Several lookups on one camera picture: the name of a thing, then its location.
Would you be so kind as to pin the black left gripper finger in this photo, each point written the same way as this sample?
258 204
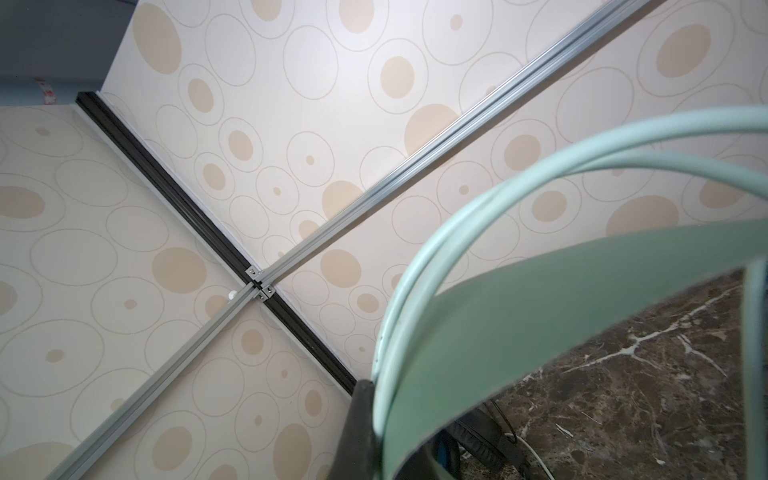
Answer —
357 452

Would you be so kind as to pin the mint green headphones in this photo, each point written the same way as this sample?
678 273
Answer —
441 352

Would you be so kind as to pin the black headphones blue accents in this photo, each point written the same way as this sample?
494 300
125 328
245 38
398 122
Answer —
479 434

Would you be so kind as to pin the aluminium left side rail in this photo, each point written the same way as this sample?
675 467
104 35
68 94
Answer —
83 457

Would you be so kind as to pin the aluminium frame rail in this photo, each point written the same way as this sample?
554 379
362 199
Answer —
478 118

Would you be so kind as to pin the black frame corner post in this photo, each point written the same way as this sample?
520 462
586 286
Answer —
152 170

